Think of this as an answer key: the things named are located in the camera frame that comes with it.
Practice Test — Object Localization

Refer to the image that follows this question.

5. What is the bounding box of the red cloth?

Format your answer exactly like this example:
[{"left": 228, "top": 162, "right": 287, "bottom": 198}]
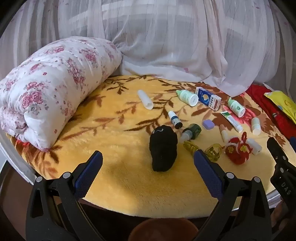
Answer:
[{"left": 245, "top": 84, "right": 296, "bottom": 139}]

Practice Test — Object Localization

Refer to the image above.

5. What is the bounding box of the small white ointment tube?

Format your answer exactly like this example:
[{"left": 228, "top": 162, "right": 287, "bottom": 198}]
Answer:
[{"left": 220, "top": 111, "right": 244, "bottom": 133}]

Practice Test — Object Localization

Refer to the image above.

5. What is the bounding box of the rolled floral quilt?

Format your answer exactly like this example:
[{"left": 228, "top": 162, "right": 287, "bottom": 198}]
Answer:
[{"left": 0, "top": 36, "right": 123, "bottom": 152}]

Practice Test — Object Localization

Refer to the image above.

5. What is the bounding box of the yellow leaf-print blanket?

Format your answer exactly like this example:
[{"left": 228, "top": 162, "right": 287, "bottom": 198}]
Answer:
[{"left": 7, "top": 75, "right": 289, "bottom": 218}]

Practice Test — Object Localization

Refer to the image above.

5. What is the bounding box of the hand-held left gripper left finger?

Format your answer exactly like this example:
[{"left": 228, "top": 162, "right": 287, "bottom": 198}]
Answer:
[{"left": 26, "top": 150, "right": 103, "bottom": 241}]

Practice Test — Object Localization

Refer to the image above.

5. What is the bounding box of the beige lip balm stick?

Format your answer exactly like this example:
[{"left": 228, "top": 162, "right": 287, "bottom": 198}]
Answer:
[{"left": 219, "top": 124, "right": 229, "bottom": 143}]

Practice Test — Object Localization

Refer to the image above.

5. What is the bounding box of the white sheer curtain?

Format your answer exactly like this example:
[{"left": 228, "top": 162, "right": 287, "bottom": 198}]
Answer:
[{"left": 0, "top": 0, "right": 296, "bottom": 98}]

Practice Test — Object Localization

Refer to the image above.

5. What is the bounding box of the yellow packet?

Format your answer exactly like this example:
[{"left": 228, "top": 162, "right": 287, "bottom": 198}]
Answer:
[{"left": 264, "top": 91, "right": 296, "bottom": 121}]

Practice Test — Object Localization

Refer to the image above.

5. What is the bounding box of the white plastic tube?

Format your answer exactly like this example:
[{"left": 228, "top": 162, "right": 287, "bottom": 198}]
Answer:
[{"left": 137, "top": 90, "right": 154, "bottom": 110}]

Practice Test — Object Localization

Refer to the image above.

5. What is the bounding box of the small white dropper bottle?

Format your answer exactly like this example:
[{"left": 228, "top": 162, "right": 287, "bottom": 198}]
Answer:
[{"left": 168, "top": 111, "right": 183, "bottom": 129}]

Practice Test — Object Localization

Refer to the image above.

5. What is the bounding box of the green and white bottle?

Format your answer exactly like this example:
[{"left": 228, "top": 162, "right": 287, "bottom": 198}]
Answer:
[
  {"left": 176, "top": 90, "right": 199, "bottom": 107},
  {"left": 227, "top": 97, "right": 246, "bottom": 117}
]

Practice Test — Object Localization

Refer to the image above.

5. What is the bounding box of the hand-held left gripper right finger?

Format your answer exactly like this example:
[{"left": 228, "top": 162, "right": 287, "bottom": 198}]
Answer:
[{"left": 193, "top": 149, "right": 272, "bottom": 241}]

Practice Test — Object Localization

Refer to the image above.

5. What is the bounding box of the brown round basin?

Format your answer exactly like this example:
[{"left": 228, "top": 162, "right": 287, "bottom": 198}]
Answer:
[{"left": 131, "top": 218, "right": 199, "bottom": 241}]

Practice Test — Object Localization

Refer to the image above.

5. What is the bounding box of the black sock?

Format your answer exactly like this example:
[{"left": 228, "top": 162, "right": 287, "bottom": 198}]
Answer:
[{"left": 149, "top": 125, "right": 178, "bottom": 172}]

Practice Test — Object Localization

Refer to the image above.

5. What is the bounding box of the white cylinder bottle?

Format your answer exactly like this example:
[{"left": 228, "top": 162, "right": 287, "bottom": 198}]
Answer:
[{"left": 245, "top": 138, "right": 263, "bottom": 156}]

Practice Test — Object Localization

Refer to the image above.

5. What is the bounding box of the red knitted pouch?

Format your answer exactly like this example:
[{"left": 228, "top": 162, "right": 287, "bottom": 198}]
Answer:
[{"left": 225, "top": 132, "right": 252, "bottom": 165}]

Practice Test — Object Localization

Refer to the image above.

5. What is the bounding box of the dark green glass bottle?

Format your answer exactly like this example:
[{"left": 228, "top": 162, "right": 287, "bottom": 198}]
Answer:
[{"left": 180, "top": 123, "right": 202, "bottom": 143}]

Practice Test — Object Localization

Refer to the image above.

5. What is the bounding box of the grey bed frame edge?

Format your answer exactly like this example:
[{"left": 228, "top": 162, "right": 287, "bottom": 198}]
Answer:
[{"left": 0, "top": 136, "right": 36, "bottom": 185}]

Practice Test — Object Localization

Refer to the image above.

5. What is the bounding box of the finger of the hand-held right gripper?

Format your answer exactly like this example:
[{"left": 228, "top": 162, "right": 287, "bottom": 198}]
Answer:
[{"left": 267, "top": 137, "right": 290, "bottom": 166}]

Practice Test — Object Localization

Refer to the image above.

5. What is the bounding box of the yellow plastic hair clip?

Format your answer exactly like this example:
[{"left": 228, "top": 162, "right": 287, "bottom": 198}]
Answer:
[{"left": 183, "top": 141, "right": 199, "bottom": 156}]

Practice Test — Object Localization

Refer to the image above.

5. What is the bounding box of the blue and white box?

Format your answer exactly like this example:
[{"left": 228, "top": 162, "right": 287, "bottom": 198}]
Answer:
[{"left": 195, "top": 87, "right": 222, "bottom": 112}]

